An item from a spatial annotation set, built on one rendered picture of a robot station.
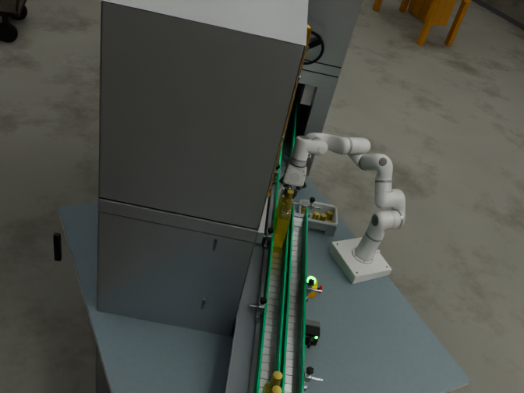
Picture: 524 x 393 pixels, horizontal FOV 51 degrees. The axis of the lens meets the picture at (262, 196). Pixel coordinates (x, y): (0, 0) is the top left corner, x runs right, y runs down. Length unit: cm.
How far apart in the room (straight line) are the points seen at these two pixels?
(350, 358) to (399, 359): 24
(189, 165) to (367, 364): 126
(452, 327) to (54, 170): 315
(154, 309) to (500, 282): 297
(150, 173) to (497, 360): 284
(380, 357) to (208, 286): 89
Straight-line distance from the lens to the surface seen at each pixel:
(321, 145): 257
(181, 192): 199
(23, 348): 340
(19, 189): 438
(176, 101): 179
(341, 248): 299
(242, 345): 234
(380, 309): 287
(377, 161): 275
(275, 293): 256
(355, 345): 266
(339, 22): 336
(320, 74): 349
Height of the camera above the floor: 275
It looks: 38 degrees down
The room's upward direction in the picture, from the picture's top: 14 degrees clockwise
